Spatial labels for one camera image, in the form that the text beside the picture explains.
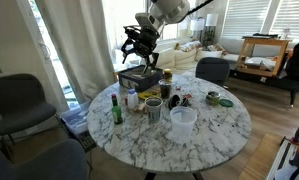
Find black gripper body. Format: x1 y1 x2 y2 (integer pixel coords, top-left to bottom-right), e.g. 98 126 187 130
132 28 161 58

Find green jar lid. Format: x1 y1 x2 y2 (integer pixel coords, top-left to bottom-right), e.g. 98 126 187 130
218 98 234 108

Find amber vitamin bottle yellow label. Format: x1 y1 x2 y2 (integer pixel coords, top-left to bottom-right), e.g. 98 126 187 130
161 68 174 83

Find navy blue box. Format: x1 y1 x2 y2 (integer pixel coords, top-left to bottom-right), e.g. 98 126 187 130
117 64 164 93

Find dark filled plastic cup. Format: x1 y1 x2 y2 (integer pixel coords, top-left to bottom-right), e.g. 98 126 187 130
158 79 173 100

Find beige sofa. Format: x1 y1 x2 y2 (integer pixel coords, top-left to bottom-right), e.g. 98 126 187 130
128 39 243 76

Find yellow flat object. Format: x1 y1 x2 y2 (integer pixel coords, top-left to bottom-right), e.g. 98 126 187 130
137 90 161 101

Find floral patterned pillow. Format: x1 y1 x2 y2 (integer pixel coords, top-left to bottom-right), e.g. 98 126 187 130
175 40 203 53

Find white plastic bottle blue cap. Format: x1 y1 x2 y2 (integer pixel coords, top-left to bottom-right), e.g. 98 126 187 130
127 88 140 110

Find clear striped plastic cup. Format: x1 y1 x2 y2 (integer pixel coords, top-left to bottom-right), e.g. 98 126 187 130
144 96 164 125

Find white striped glasses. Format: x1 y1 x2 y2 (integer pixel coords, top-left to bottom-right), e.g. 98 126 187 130
180 98 192 108

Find white shade table lamp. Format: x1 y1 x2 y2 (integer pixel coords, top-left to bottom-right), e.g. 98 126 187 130
205 13 219 46
189 17 206 43

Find green glass bottle red cap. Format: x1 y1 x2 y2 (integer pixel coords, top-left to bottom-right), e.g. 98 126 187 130
110 93 124 126

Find beige curtain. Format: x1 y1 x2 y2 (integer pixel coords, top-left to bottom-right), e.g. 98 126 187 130
33 0 117 104

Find large translucent plastic container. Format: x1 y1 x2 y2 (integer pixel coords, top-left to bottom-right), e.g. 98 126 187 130
169 106 198 144

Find clear plastic storage bin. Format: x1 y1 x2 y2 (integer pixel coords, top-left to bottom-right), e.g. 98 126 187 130
59 101 92 136

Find white bag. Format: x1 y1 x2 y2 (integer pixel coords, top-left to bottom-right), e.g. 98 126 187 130
244 56 277 72

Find wooden cart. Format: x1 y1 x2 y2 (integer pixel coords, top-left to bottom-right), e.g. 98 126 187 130
236 35 290 78

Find black flat device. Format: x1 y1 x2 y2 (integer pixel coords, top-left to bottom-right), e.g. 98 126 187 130
252 32 279 39

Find black low bench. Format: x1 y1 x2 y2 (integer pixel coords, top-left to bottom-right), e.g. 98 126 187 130
228 69 299 108

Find dark grey shell chair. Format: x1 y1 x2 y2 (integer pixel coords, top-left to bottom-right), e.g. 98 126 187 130
0 73 62 158

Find small white bottle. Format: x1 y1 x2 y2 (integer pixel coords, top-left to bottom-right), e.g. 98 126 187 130
282 28 292 40

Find wooden workbench top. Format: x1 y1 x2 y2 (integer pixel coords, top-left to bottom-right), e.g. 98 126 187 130
237 133 283 180

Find blue grey upholstered chair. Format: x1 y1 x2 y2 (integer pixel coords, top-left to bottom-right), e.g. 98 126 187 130
0 139 90 180

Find red black clamp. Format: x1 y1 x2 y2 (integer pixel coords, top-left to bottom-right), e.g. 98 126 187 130
290 126 299 146

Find pale plastic sheet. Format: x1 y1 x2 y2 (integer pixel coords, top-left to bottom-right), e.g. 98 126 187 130
274 164 299 180

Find black wire basket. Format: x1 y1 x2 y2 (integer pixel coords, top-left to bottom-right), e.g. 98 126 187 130
77 130 97 154

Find green white guide rail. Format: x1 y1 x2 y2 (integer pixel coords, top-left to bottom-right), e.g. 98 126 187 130
265 136 298 180

